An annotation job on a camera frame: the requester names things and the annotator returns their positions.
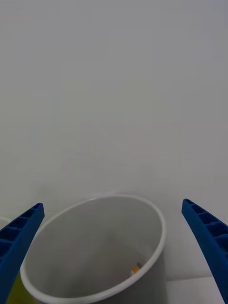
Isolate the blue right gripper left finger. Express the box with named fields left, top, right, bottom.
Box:
left=0, top=202, right=45, bottom=304

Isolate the yellow-green plastic waste bin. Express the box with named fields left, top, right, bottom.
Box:
left=0, top=216, right=33, bottom=304

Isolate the grey plastic waste bin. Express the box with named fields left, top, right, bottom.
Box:
left=20, top=195, right=168, bottom=304

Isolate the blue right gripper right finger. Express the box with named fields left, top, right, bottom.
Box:
left=181, top=199, right=228, bottom=304

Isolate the orange and white drink can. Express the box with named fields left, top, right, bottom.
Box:
left=131, top=262, right=143, bottom=275

